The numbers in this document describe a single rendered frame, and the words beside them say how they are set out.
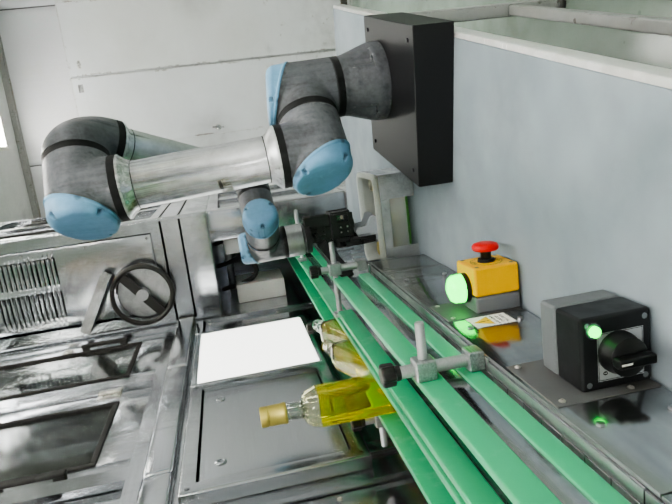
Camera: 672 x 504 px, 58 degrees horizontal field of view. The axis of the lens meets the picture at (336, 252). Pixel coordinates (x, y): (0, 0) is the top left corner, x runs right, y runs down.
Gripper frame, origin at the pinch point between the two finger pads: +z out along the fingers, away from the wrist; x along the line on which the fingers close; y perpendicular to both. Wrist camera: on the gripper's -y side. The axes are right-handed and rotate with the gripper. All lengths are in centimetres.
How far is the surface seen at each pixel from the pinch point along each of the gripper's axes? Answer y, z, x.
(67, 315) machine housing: -25, -98, 71
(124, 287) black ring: -18, -77, 69
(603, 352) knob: 4, -1, -88
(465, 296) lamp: 1, -3, -58
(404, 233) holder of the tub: 1.2, 1.7, -9.2
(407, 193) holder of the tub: 10.1, 3.4, -9.1
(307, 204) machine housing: -1, -10, 71
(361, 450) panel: -29, -20, -43
